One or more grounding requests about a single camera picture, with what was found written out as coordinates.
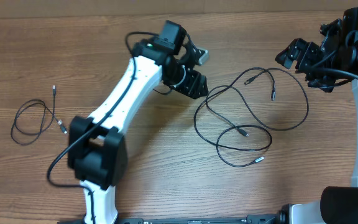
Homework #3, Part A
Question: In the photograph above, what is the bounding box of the long black usb cable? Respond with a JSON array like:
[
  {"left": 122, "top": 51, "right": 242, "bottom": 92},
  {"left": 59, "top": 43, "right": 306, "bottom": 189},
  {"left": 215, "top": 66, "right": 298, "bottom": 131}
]
[{"left": 205, "top": 67, "right": 310, "bottom": 138}]

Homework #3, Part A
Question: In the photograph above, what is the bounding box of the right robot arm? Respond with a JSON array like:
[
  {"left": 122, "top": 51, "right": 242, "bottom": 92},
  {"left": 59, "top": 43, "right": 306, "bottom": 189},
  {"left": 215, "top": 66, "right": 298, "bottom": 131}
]
[{"left": 275, "top": 7, "right": 358, "bottom": 223}]

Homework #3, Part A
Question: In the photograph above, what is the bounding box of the short black usb cable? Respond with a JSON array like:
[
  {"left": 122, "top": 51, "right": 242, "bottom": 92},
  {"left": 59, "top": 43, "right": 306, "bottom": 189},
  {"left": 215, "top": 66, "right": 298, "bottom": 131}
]
[{"left": 10, "top": 85, "right": 68, "bottom": 146}]

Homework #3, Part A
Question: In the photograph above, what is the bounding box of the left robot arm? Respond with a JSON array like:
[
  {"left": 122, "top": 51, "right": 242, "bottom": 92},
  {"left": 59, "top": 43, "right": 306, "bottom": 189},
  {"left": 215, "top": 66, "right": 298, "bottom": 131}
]
[{"left": 68, "top": 21, "right": 209, "bottom": 223}]

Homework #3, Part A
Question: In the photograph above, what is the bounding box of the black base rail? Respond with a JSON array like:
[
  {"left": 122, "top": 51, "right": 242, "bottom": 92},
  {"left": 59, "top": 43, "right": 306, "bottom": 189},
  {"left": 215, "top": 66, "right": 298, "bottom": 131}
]
[{"left": 57, "top": 203, "right": 291, "bottom": 224}]

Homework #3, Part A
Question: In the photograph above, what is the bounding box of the medium black usb cable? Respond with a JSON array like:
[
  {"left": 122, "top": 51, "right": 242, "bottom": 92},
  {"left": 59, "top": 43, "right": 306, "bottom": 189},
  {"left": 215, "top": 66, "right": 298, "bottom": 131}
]
[{"left": 193, "top": 77, "right": 273, "bottom": 168}]

